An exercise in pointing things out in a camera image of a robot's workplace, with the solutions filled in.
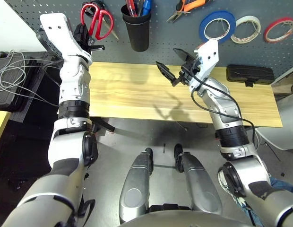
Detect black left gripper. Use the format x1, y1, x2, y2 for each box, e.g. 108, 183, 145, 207
73, 23, 105, 53

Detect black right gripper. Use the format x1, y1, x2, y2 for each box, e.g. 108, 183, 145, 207
155, 47, 201, 87

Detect red handled scissors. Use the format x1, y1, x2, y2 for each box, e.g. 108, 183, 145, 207
80, 2, 114, 44

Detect blue tape roll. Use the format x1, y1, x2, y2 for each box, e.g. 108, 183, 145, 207
198, 10, 237, 44

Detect orange black pliers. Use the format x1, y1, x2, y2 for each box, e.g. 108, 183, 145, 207
166, 0, 209, 24

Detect blue screwdriver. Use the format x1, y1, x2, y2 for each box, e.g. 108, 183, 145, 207
141, 0, 153, 17

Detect dark grey metal pegboard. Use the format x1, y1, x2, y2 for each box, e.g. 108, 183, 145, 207
4, 0, 293, 81

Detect black plastic cup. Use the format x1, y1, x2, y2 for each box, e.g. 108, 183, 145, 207
120, 4, 152, 52

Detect black tool case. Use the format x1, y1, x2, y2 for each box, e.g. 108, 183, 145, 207
226, 64, 275, 88

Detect white tape roll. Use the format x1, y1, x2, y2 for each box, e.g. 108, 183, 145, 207
230, 15, 262, 44

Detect red tape roll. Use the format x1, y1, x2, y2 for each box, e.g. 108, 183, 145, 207
263, 17, 293, 44

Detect black low cabinet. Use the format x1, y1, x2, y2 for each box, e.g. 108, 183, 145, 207
0, 51, 62, 190

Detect silver right robot leg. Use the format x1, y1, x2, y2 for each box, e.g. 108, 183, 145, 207
173, 143, 224, 216

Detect silver robot leg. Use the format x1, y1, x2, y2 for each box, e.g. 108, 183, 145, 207
173, 143, 224, 216
119, 147, 155, 224

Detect light wooden side table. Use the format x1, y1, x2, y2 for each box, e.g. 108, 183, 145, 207
0, 109, 11, 148

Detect white sneaker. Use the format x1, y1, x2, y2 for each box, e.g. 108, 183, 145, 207
217, 168, 247, 209

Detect silver left robot leg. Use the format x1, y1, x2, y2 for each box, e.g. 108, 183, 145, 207
119, 147, 155, 224

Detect grey robot torso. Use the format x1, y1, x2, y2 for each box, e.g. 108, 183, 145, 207
113, 204, 256, 227

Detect blue jeans leg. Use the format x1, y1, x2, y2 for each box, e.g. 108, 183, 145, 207
240, 176, 293, 227

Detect black handled scissors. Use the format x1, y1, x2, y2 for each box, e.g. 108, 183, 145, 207
83, 0, 120, 41

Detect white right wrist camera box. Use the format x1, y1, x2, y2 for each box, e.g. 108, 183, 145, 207
189, 39, 220, 92

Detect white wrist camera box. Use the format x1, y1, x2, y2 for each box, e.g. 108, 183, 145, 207
39, 12, 94, 67
189, 39, 220, 92

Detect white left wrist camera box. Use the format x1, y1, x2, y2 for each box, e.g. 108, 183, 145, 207
39, 12, 94, 67

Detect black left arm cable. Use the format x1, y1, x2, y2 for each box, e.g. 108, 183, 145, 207
43, 60, 67, 79

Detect red handled screwdriver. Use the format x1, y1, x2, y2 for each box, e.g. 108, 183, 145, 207
126, 0, 138, 17

